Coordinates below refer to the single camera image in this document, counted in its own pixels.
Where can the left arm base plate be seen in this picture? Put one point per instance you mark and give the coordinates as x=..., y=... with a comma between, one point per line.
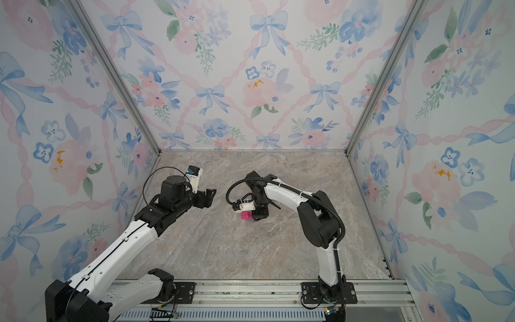
x=181, y=293

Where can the pink 2x2 lego brick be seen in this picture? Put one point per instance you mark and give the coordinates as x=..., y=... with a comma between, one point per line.
x=247, y=216

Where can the aluminium front rail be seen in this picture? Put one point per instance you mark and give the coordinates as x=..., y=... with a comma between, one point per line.
x=245, y=294

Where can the right corner aluminium post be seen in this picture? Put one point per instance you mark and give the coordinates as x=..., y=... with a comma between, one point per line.
x=390, y=64

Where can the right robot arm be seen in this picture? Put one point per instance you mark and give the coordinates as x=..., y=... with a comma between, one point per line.
x=319, y=220

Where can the corner aluminium post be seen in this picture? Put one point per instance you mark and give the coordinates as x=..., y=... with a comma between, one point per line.
x=390, y=64
x=79, y=13

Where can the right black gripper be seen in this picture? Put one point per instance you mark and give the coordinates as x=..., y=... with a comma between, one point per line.
x=257, y=214

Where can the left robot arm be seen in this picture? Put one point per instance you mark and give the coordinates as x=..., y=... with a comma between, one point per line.
x=65, y=304

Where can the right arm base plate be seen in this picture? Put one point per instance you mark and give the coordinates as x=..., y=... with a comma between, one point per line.
x=319, y=293

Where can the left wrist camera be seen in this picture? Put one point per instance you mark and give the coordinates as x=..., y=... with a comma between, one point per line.
x=194, y=174

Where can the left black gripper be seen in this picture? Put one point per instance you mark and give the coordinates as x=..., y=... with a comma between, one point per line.
x=202, y=201

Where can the left corner aluminium post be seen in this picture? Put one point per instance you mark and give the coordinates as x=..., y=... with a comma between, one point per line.
x=79, y=13

